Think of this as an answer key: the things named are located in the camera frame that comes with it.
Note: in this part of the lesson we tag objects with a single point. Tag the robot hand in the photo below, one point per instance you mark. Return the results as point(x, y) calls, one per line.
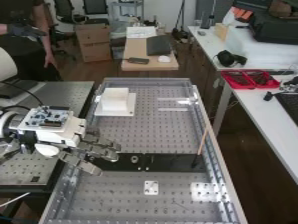
point(67, 131)

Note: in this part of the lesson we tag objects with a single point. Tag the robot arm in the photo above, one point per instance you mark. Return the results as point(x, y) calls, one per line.
point(6, 124)

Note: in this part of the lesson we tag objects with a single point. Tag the large silver nut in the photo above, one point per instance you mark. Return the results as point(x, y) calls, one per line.
point(134, 159)

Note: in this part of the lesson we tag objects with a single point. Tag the small white box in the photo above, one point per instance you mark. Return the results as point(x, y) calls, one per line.
point(115, 98)

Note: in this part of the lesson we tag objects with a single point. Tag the black plate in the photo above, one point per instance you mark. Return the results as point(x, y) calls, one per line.
point(164, 162)

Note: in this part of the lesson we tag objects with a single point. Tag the small white square plate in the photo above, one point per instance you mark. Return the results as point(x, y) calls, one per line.
point(151, 188)

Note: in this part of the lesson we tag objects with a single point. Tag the black remote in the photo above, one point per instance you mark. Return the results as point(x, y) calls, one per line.
point(139, 60)

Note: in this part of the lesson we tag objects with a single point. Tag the cardboard box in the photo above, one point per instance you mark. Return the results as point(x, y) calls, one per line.
point(94, 41)

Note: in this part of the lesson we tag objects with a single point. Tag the person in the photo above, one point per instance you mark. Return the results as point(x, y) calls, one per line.
point(22, 43)

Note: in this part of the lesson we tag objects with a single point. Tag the wooden desk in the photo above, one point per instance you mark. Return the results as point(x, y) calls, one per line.
point(135, 50)

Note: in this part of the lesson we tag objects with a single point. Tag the thin stick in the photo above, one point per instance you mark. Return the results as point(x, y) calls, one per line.
point(203, 141)

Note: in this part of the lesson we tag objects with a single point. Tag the white mouse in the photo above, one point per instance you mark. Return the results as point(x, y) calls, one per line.
point(164, 58)

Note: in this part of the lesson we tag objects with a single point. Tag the dark grey laptop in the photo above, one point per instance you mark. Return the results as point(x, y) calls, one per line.
point(159, 45)

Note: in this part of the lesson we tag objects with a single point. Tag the clear box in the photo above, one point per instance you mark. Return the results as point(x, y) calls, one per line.
point(214, 156)

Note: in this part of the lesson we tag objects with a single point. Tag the white paper sheet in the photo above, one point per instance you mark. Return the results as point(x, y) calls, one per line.
point(142, 32)

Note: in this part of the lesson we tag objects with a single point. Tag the black office chair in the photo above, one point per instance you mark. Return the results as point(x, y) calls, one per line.
point(67, 11)

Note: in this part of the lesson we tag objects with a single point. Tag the red tray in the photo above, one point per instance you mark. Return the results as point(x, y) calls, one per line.
point(267, 78)
point(238, 80)

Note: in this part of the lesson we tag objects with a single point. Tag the white desk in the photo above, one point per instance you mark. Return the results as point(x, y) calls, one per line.
point(271, 126)
point(261, 53)

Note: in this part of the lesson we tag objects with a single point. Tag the black keyboard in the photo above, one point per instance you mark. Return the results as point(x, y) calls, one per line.
point(291, 106)

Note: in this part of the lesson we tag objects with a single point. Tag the black case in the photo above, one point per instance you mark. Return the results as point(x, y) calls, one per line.
point(277, 28)

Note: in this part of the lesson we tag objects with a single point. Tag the flat white base plate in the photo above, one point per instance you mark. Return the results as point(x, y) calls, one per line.
point(131, 106)

